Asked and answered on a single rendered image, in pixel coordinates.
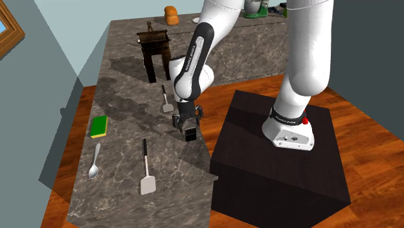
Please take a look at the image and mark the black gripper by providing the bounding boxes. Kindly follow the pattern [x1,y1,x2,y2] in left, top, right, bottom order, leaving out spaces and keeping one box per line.
[172,101,205,132]

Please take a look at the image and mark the small black box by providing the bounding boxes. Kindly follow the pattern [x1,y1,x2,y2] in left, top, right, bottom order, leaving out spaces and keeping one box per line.
[185,126,197,143]

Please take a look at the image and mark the small grey spatula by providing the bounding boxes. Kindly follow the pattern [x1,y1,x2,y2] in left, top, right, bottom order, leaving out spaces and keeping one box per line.
[161,84,175,113]

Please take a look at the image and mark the large grey spatula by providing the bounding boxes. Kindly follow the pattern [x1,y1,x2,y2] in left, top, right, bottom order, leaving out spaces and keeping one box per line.
[140,138,157,196]

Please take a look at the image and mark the dark brown wooden stand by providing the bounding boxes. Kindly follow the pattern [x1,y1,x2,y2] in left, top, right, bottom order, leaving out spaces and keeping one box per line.
[135,21,172,84]

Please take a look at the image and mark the dark robot stand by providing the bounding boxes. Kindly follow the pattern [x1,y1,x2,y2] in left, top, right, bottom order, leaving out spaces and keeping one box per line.
[209,89,352,228]

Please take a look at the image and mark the green yellow sponge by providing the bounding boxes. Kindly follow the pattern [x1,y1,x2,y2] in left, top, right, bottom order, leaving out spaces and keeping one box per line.
[90,115,109,139]

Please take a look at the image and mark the orange bread loaf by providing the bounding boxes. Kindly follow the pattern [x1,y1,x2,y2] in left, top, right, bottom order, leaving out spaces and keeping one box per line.
[163,5,180,27]

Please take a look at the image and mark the silver spoon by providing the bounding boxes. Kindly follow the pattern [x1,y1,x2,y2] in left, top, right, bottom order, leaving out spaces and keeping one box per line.
[87,142,102,180]

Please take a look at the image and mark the green white appliance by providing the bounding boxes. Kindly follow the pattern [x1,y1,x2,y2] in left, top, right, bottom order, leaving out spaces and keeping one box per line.
[242,0,270,19]

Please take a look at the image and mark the wooden framed window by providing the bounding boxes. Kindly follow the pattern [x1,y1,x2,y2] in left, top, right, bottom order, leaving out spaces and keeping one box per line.
[0,0,27,60]

